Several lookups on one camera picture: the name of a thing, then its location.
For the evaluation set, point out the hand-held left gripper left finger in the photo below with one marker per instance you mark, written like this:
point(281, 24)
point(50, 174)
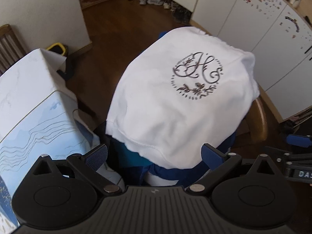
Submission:
point(97, 155)

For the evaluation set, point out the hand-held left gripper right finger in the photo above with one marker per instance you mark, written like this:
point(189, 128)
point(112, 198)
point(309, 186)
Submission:
point(212, 155)

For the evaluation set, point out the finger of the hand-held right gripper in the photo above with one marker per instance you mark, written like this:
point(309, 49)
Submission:
point(287, 157)
point(298, 140)

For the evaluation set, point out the white monogram sweatshirt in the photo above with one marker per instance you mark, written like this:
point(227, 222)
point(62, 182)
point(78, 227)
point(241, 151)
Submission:
point(158, 107)

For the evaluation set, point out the dark floor clutter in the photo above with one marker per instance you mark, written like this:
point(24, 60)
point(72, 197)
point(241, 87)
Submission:
point(297, 121)

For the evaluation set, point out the teal garment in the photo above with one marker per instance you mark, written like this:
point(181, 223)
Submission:
point(131, 154)

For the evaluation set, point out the light wooden chair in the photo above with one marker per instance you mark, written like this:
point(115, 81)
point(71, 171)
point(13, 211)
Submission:
point(259, 121)

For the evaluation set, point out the navy blue garment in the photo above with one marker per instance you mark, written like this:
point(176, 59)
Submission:
point(165, 173)

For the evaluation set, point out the white sticker-covered cupboard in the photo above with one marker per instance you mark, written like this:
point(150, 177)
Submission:
point(263, 41)

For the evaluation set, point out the yellow and black appliance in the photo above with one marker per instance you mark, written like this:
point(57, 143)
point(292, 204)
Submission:
point(58, 47)

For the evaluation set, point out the white mug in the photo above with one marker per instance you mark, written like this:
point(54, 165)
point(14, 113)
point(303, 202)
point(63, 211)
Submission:
point(295, 1)

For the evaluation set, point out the slatted wooden chair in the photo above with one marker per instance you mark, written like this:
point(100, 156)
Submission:
point(9, 46)

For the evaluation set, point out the row of shoes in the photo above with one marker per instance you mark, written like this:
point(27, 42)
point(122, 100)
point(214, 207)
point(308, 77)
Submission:
point(156, 1)

